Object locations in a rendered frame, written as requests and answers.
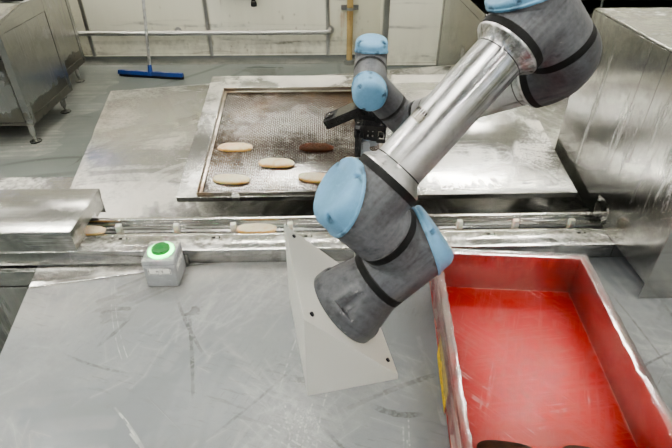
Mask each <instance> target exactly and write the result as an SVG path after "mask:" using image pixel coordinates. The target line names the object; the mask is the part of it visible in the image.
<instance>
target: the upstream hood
mask: <svg viewBox="0 0 672 448"><path fill-rule="evenodd" d="M101 212H106V210H105V207H104V204H103V201H102V198H101V192H100V189H15V190H0V252H36V251H77V249H78V247H79V246H80V244H81V243H82V241H83V240H84V238H85V236H86V234H85V231H84V229H85V227H86V226H87V224H88V223H89V221H90V220H91V218H92V216H93V215H94V213H96V216H97V217H98V216H99V214H100V213H101Z"/></svg>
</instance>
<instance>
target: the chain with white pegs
mask: <svg viewBox="0 0 672 448"><path fill-rule="evenodd" d="M575 222H576V220H575V219H574V218H569V220H568V223H567V226H566V227H542V228H590V227H574V225H575ZM519 223H520V221H519V219H513V222H512V226H511V228H462V227H463V220H462V219H457V224H456V228H452V229H514V228H521V227H518V226H519ZM287 226H288V227H289V228H290V229H291V230H293V221H288V224H287ZM230 228H231V231H229V232H237V231H236V228H237V226H236V222H231V224H230ZM115 229H116V233H103V234H131V233H124V231H123V227H122V224H116V225H115ZM173 230H174V232H157V233H207V232H181V231H180V226H179V223H173ZM293 231H299V230H293Z"/></svg>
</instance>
